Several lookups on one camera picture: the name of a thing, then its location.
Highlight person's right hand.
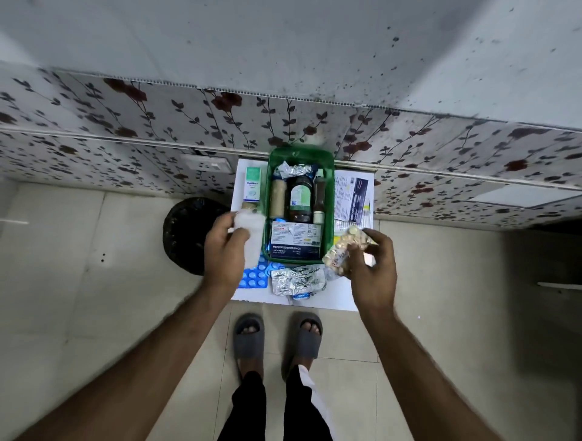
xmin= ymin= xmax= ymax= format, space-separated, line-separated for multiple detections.
xmin=346 ymin=228 xmax=398 ymax=315

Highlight person's left hand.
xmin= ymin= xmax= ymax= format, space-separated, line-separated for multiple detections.
xmin=203 ymin=213 xmax=251 ymax=293

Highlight white plastic bottle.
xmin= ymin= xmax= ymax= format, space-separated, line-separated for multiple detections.
xmin=234 ymin=210 xmax=266 ymax=270

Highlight yellow tablet blister pack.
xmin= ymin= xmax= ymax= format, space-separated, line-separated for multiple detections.
xmin=322 ymin=226 xmax=378 ymax=276

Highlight person's left forearm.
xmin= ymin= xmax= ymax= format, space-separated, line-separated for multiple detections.
xmin=14 ymin=284 xmax=237 ymax=441

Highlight person's right forearm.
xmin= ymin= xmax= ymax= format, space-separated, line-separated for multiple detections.
xmin=359 ymin=307 xmax=503 ymax=441

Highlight blue tablet blister pack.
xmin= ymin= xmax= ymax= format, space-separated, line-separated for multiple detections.
xmin=236 ymin=257 xmax=285 ymax=290

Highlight black trash bin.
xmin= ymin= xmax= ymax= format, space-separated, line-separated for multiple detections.
xmin=162 ymin=197 xmax=231 ymax=276

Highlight blue and white dressing box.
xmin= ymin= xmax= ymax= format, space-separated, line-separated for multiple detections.
xmin=269 ymin=220 xmax=323 ymax=261

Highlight beige medicine bottle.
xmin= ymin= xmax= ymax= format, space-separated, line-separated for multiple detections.
xmin=270 ymin=178 xmax=287 ymax=220

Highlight green and white medicine box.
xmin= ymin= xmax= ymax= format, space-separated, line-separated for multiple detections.
xmin=242 ymin=166 xmax=263 ymax=203

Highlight silver foil blister pack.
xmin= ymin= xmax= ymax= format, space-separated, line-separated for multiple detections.
xmin=271 ymin=265 xmax=328 ymax=298

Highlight green plastic basket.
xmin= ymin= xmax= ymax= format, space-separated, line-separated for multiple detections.
xmin=262 ymin=146 xmax=336 ymax=265

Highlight dark blue medicine packet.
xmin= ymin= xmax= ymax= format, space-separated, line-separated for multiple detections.
xmin=347 ymin=177 xmax=370 ymax=226

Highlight white printed leaflet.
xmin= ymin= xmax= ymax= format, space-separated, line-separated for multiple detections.
xmin=333 ymin=169 xmax=375 ymax=233

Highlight dark bottle with green label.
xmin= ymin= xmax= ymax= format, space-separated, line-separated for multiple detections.
xmin=289 ymin=176 xmax=314 ymax=223

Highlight brown bottle with white cap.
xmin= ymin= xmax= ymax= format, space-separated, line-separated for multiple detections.
xmin=313 ymin=169 xmax=326 ymax=225

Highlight crumpled silver foil strip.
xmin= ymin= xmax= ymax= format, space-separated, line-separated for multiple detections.
xmin=276 ymin=161 xmax=317 ymax=179

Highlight grey right slipper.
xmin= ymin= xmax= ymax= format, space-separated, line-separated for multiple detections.
xmin=284 ymin=313 xmax=323 ymax=378

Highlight grey slipper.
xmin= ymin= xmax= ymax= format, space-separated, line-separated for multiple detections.
xmin=233 ymin=313 xmax=266 ymax=380
xmin=284 ymin=313 xmax=323 ymax=378

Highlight grey left slipper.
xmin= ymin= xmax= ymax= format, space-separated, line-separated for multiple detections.
xmin=233 ymin=313 xmax=266 ymax=380

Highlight black trousers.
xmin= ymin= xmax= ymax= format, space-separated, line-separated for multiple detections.
xmin=217 ymin=365 xmax=337 ymax=441

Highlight white wall socket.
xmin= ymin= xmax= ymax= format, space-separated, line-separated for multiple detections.
xmin=180 ymin=154 xmax=232 ymax=174

